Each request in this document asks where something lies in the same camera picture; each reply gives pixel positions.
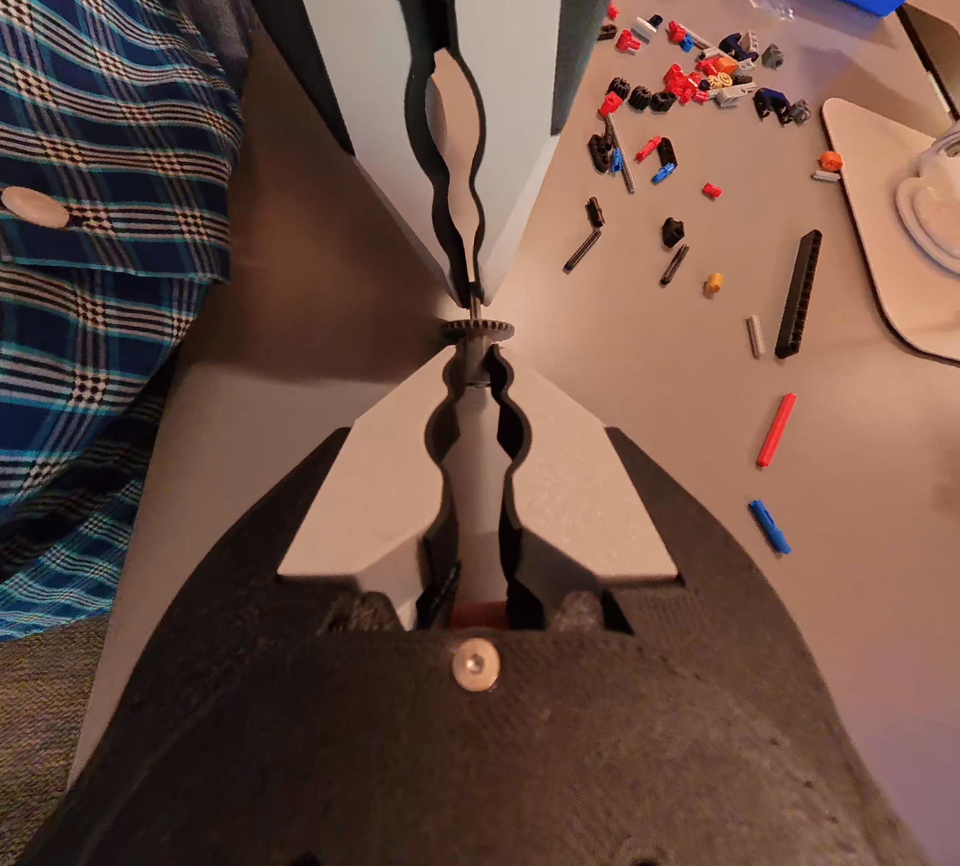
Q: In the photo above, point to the small grey lego gear assembly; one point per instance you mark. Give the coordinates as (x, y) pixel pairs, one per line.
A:
(480, 331)

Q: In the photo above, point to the yellow lego bush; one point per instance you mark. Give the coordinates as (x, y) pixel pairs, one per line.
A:
(713, 283)

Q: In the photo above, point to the black lego liftarm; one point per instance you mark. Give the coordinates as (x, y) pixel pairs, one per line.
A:
(600, 152)
(668, 151)

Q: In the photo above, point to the small black lego connector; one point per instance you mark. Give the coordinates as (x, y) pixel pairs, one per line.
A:
(595, 212)

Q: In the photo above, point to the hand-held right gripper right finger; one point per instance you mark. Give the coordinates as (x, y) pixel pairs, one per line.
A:
(592, 506)

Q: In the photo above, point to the orange lego piece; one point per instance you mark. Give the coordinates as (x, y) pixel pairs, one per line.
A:
(831, 161)

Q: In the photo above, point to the short grey lego axle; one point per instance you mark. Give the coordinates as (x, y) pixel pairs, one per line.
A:
(755, 336)

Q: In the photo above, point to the red lego axle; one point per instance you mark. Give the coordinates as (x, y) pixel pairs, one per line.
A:
(776, 430)

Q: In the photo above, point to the person in plaid shirt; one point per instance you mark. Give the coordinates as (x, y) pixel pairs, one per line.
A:
(90, 94)

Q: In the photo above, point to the long black lego beam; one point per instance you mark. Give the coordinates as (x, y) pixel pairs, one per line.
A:
(799, 292)

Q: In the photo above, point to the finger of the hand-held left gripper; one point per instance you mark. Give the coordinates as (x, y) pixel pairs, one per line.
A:
(360, 71)
(517, 71)

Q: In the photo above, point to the long red lego pin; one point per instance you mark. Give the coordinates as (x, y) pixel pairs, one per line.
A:
(648, 149)

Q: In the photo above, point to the white rounded object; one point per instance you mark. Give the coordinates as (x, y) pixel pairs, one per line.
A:
(934, 206)

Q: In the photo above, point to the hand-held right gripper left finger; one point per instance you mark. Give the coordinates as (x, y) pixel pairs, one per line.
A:
(352, 506)

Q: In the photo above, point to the pile of mixed lego pieces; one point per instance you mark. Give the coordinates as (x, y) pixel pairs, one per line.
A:
(697, 75)

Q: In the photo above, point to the black lego axle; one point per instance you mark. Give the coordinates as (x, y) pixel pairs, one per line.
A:
(675, 265)
(583, 251)

